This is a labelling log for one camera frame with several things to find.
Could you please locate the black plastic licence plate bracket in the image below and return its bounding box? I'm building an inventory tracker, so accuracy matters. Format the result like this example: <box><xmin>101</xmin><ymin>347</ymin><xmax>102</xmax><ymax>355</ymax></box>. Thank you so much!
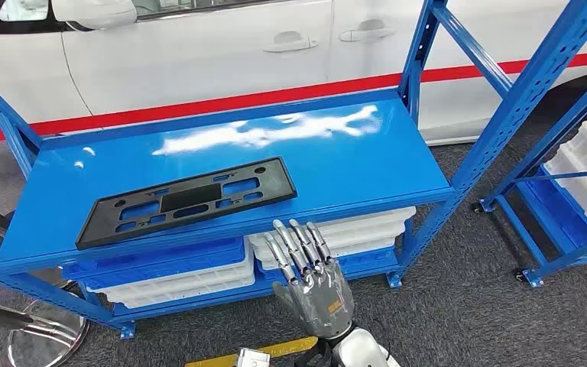
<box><xmin>74</xmin><ymin>157</ymin><xmax>299</xmax><ymax>252</ymax></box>

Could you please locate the white car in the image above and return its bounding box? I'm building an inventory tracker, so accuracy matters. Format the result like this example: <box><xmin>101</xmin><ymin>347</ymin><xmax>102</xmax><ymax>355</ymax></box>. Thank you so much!
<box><xmin>0</xmin><ymin>0</ymin><xmax>587</xmax><ymax>148</ymax></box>

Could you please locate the white car side mirror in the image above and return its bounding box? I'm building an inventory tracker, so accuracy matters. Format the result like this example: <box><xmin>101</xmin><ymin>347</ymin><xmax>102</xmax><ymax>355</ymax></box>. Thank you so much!
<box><xmin>50</xmin><ymin>0</ymin><xmax>138</xmax><ymax>31</ymax></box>

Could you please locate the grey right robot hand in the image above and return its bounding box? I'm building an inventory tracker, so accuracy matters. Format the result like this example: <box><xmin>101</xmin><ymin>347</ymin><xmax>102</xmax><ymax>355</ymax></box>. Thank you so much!
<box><xmin>263</xmin><ymin>219</ymin><xmax>356</xmax><ymax>341</ymax></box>

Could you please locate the blue metal shelf rack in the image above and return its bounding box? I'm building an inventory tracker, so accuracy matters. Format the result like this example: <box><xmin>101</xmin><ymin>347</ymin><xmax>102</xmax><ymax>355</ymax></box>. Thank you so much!
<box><xmin>475</xmin><ymin>60</ymin><xmax>587</xmax><ymax>290</ymax></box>
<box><xmin>0</xmin><ymin>0</ymin><xmax>587</xmax><ymax>340</ymax></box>

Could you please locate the white car door handle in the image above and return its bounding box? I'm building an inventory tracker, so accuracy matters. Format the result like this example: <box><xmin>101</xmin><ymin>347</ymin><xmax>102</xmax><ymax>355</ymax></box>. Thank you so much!
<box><xmin>339</xmin><ymin>19</ymin><xmax>397</xmax><ymax>43</ymax></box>
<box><xmin>263</xmin><ymin>31</ymin><xmax>319</xmax><ymax>54</ymax></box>

